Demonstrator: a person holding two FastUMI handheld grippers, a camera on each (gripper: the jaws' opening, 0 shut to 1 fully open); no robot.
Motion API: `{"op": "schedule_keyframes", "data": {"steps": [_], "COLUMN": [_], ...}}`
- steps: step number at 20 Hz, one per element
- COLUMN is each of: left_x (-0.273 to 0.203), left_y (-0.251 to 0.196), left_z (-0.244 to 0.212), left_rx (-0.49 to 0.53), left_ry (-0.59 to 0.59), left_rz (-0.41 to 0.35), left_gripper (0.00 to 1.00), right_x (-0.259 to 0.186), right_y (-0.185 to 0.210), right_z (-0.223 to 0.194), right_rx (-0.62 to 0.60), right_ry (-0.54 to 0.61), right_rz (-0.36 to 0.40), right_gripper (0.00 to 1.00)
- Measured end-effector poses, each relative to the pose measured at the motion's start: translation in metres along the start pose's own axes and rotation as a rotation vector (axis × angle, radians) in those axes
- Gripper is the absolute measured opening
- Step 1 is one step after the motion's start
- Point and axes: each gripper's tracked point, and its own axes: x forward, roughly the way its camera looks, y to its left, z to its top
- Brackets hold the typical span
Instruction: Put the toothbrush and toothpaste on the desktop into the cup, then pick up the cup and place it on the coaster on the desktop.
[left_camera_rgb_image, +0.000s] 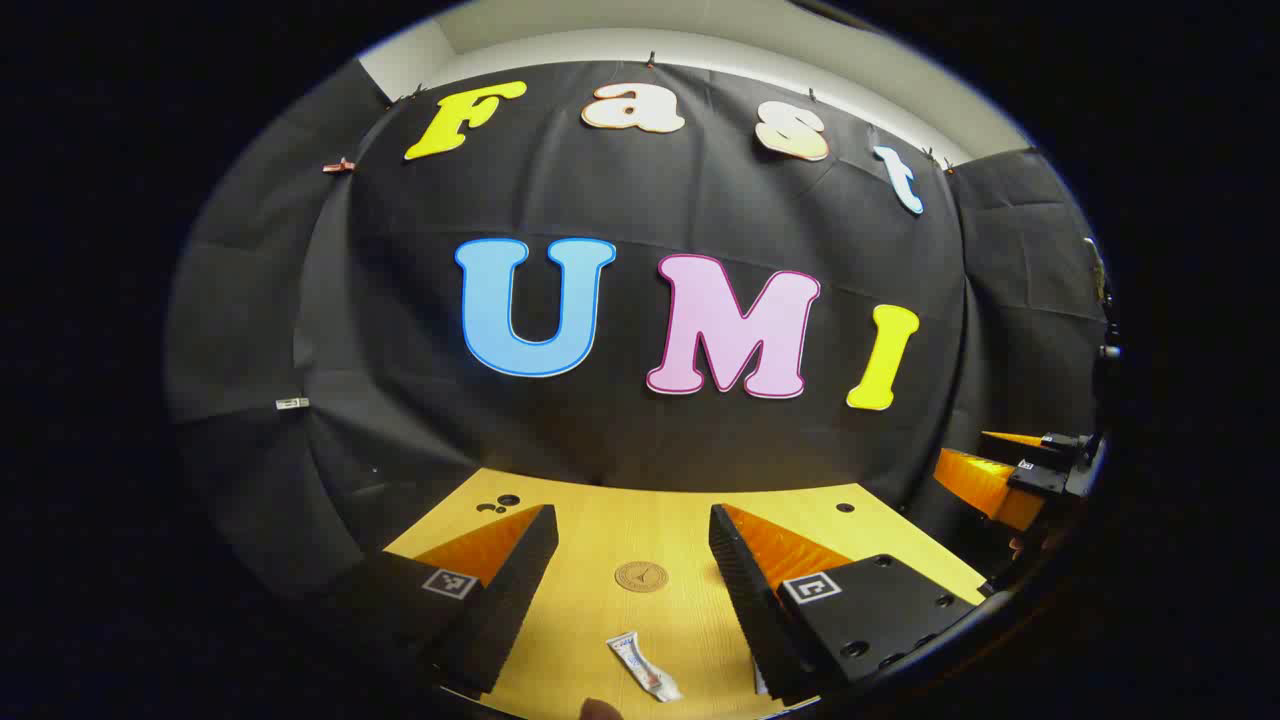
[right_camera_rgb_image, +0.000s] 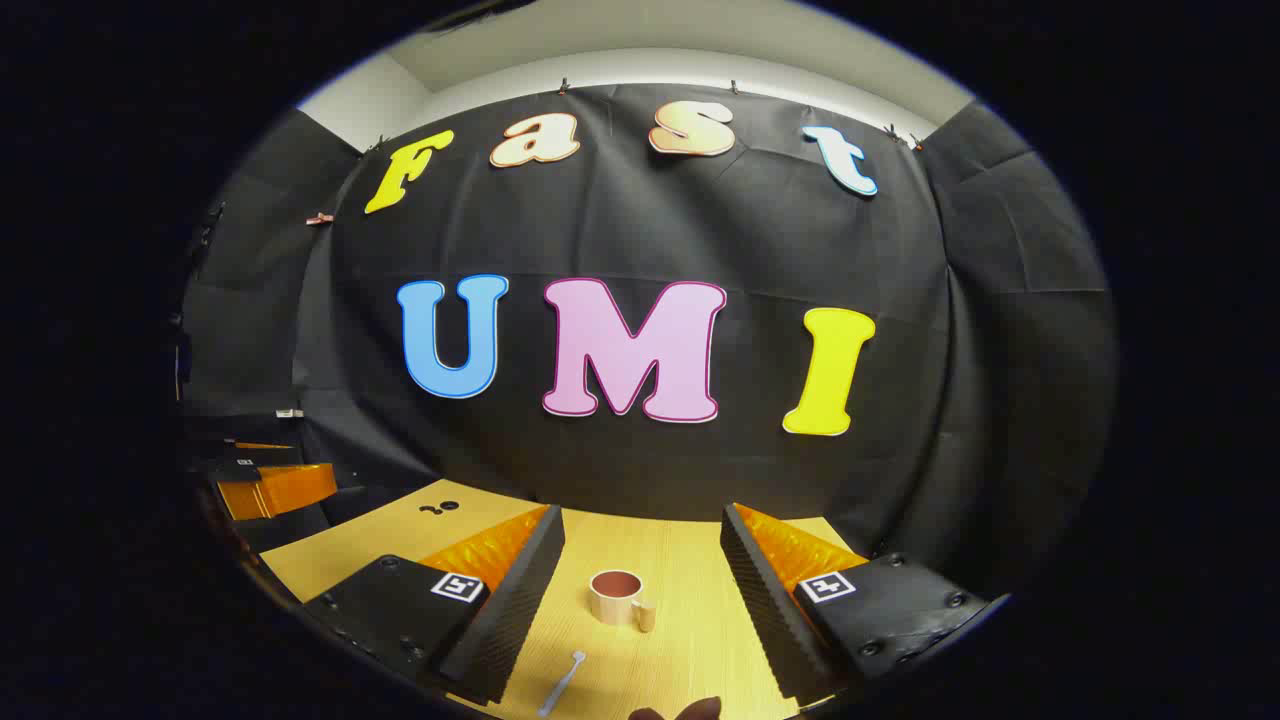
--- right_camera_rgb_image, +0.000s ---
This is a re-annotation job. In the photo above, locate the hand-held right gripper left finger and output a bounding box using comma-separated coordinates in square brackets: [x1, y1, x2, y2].
[305, 505, 566, 706]

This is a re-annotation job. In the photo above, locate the black backdrop cloth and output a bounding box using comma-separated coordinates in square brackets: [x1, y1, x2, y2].
[180, 83, 1119, 601]

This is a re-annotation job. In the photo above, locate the wooden desktop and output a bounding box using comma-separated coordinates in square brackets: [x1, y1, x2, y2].
[258, 478, 871, 720]

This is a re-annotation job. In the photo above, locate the white toothbrush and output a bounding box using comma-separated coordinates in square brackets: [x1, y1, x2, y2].
[538, 650, 588, 718]

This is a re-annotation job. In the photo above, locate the beige cup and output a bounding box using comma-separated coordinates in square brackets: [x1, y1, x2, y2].
[588, 569, 658, 634]

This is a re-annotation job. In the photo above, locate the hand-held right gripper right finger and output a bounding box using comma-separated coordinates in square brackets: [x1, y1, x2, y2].
[720, 503, 1011, 706]

